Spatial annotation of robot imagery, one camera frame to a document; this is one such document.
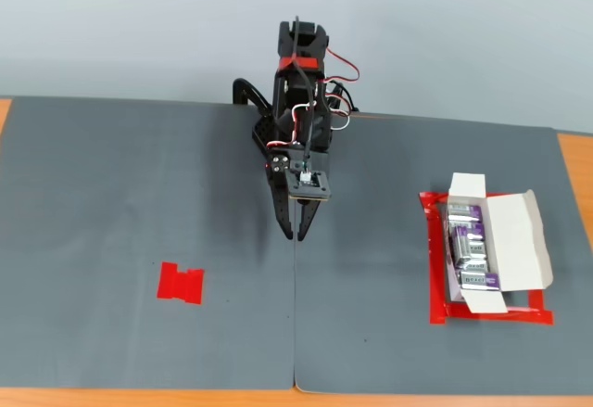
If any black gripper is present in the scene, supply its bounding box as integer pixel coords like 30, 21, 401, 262
265, 146, 332, 241

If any silver purple Bexel battery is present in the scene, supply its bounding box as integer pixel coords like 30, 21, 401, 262
467, 238, 489, 260
447, 203, 484, 223
458, 271, 500, 292
449, 224, 487, 266
448, 218, 486, 233
455, 257, 490, 274

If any white cardboard box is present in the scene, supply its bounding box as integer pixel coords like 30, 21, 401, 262
445, 172, 555, 314

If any grey mat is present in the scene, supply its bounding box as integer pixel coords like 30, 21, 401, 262
0, 95, 297, 391
293, 108, 593, 398

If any red tape patch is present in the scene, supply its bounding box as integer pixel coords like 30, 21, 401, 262
156, 261, 206, 307

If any red tape band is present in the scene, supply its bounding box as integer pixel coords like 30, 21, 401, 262
277, 55, 322, 72

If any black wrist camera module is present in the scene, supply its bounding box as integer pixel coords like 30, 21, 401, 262
284, 167, 334, 204

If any red white black servo cable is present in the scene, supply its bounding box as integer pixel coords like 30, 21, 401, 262
323, 46, 361, 131
267, 102, 322, 154

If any red tape frame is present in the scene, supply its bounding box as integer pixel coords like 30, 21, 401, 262
419, 190, 556, 326

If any black camera cable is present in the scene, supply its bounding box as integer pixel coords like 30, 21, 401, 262
292, 15, 313, 179

